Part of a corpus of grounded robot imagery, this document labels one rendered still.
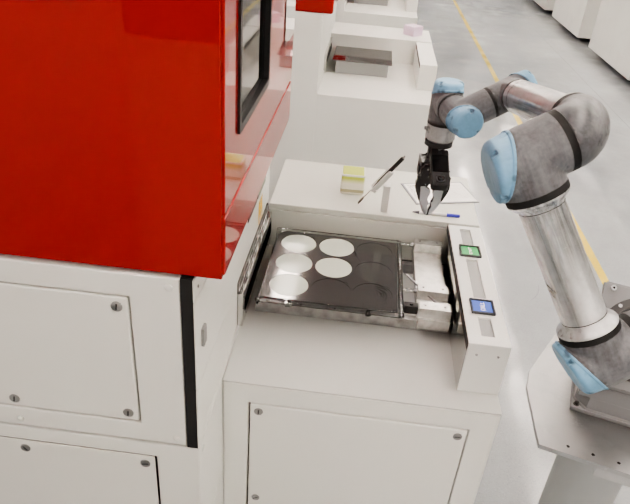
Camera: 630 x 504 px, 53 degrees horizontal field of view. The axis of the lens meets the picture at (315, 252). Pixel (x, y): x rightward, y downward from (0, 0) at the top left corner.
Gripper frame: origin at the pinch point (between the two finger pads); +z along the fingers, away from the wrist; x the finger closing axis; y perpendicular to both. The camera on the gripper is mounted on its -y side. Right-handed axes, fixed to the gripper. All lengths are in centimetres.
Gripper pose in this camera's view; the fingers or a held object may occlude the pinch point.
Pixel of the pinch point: (427, 212)
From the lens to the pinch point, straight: 174.1
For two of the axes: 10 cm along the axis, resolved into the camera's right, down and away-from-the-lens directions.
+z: -0.7, 8.5, 5.2
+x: -10.0, -0.7, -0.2
